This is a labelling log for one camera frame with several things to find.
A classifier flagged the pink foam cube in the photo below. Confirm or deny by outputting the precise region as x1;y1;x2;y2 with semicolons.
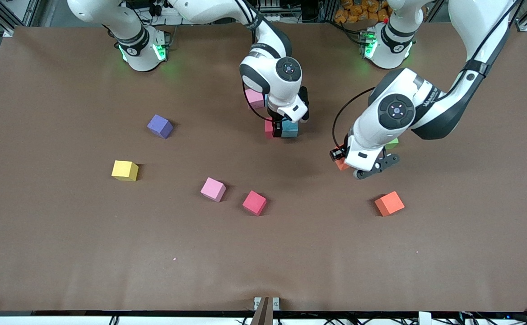
200;177;226;203
245;88;266;110

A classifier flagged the purple foam cube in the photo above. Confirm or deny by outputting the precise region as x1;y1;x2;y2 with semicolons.
147;114;174;139

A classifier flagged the silver equipment box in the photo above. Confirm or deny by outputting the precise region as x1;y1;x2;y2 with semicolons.
259;0;291;23

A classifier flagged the yellow foam cube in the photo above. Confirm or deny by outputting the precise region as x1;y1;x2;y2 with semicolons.
111;160;139;182

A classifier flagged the white power strip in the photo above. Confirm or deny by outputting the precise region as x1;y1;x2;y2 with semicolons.
148;5;187;25

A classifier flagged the orange snack bag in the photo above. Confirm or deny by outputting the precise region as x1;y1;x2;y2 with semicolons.
334;0;392;24

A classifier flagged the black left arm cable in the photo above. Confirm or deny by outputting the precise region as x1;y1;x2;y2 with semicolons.
332;87;377;149

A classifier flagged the small metal bracket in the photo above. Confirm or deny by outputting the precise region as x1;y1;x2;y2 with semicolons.
254;297;280;311

